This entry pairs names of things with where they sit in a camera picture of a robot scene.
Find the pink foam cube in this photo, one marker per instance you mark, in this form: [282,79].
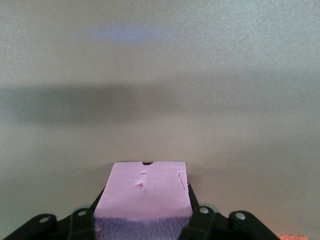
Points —
[145,195]

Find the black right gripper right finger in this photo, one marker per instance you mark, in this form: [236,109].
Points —
[207,225]

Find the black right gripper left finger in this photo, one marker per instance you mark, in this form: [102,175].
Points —
[80,225]

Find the orange foam cube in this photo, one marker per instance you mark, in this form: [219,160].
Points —
[292,237]

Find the brown table cover sheet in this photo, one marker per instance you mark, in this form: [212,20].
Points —
[160,75]

